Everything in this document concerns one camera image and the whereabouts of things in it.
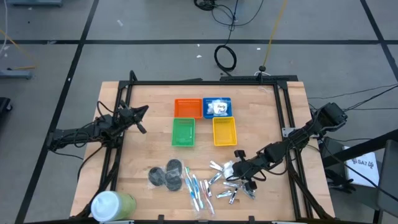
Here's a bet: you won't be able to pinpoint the yellow plastic basket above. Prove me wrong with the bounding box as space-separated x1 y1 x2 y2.
212 116 238 147

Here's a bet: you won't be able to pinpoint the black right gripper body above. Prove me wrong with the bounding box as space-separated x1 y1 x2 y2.
233 150 262 191

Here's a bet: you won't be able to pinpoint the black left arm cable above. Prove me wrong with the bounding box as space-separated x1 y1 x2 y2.
96 100 109 122

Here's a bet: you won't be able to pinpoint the yellow hanging cable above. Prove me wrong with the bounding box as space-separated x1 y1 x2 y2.
262 0 289 67
0 29 37 70

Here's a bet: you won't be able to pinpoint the blue plastic basket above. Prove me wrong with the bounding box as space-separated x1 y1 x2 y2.
202 97 233 120

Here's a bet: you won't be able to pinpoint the black hanging cable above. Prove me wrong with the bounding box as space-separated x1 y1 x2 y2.
226 0 240 47

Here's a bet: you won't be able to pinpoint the green disinfecting wipes canister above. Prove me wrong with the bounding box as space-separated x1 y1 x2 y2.
90 190 137 223

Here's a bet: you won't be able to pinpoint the black round pad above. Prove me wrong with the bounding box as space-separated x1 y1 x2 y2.
148 166 166 187
164 174 183 192
166 158 183 175

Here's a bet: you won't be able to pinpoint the black floor cable loops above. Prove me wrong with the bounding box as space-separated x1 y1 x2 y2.
193 0 265 27

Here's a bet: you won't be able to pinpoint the black metal beam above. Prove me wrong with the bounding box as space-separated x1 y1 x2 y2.
322 128 398 168

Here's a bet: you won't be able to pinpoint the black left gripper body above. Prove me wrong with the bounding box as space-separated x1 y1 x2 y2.
119 100 148 135

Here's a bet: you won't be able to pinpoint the coiled black floor cable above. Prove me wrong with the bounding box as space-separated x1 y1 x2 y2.
213 45 238 73

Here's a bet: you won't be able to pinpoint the black floor object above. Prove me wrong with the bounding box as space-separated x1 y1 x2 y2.
0 96 13 114

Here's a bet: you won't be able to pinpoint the blue toothbrush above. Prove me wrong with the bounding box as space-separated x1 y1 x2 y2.
192 174 205 210
185 179 200 213

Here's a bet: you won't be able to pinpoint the white vanity pack bag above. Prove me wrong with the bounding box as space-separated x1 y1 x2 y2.
206 100 229 116

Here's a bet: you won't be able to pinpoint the green-bristled toothbrush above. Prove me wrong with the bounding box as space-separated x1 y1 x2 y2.
185 166 195 188

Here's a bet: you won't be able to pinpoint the black metal table frame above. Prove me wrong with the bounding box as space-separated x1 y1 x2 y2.
70 70 336 224

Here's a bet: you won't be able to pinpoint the packaged white toothbrush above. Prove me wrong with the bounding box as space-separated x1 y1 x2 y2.
208 172 223 185

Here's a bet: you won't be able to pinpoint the grey table foot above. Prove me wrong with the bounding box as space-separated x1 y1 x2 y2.
0 70 34 80
6 0 63 7

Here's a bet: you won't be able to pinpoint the red toothbrush in bag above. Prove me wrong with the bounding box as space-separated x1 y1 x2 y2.
200 180 216 216

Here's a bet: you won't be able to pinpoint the green plastic basket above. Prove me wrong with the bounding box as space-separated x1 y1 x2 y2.
171 117 196 147

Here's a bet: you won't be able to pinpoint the orange plastic basket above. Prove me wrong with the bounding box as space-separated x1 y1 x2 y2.
174 98 203 120

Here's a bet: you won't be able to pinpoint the white cardboard box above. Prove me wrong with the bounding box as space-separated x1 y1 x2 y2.
341 145 381 188

